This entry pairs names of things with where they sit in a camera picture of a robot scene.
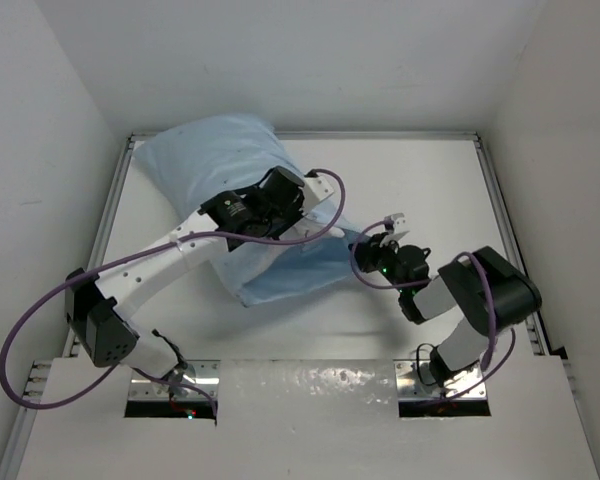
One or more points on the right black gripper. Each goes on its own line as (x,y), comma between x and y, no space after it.
(366,253)

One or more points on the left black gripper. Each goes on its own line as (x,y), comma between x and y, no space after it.
(294,210)

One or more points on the light blue pillowcase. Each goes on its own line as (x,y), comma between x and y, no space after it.
(191,163)

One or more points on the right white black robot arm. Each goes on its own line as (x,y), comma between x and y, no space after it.
(491,293)

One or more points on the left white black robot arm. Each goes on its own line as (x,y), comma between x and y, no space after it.
(100,307)

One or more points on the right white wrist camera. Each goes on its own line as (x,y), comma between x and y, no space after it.
(396,229)

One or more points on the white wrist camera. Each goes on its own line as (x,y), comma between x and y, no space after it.
(396,229)
(315,190)

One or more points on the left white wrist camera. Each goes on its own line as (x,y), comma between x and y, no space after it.
(315,190)

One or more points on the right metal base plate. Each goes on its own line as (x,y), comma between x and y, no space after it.
(415,383)

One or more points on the metal base plate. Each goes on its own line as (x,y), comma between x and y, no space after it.
(204,375)
(415,383)

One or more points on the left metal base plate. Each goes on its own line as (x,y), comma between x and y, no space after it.
(204,375)

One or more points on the aluminium table frame rail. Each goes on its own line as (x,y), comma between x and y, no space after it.
(308,388)

